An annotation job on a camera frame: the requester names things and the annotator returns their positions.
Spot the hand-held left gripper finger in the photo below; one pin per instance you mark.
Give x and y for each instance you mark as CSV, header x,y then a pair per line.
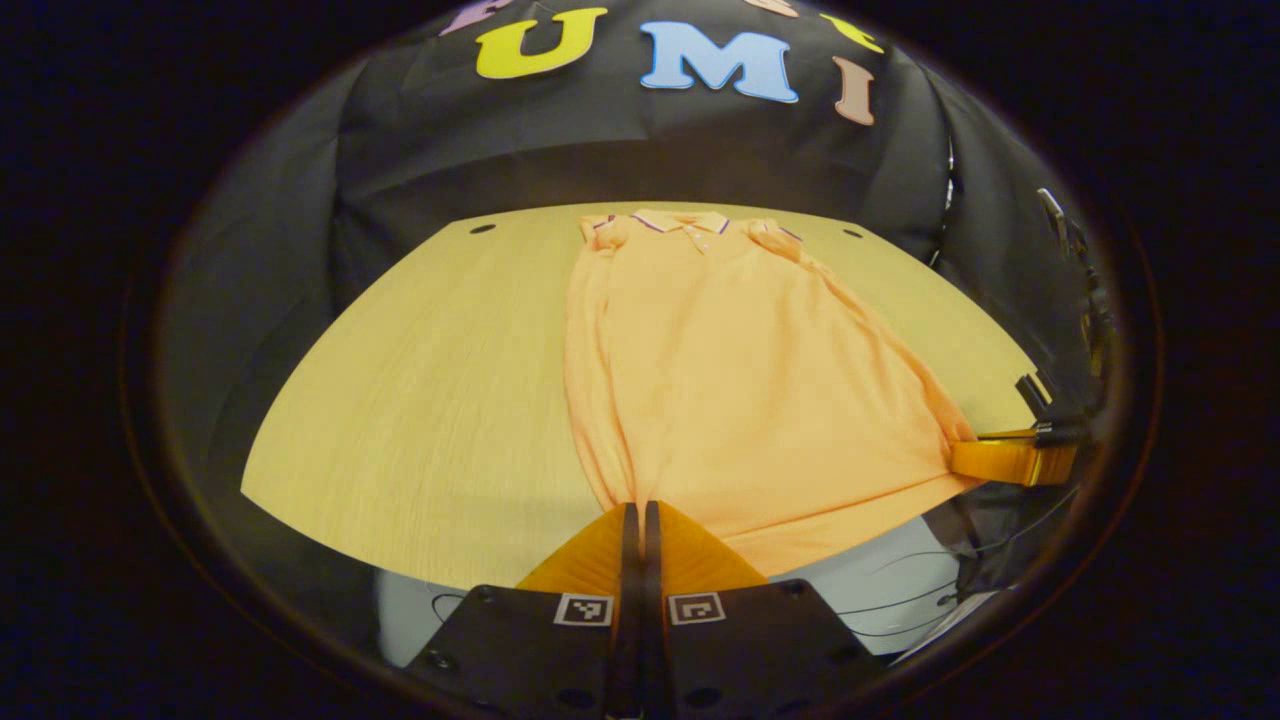
x,y
652,560
630,560

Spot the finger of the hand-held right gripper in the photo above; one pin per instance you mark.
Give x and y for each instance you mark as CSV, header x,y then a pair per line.
x,y
1010,460

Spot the orange T-shirt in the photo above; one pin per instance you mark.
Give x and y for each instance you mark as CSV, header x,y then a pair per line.
x,y
720,400

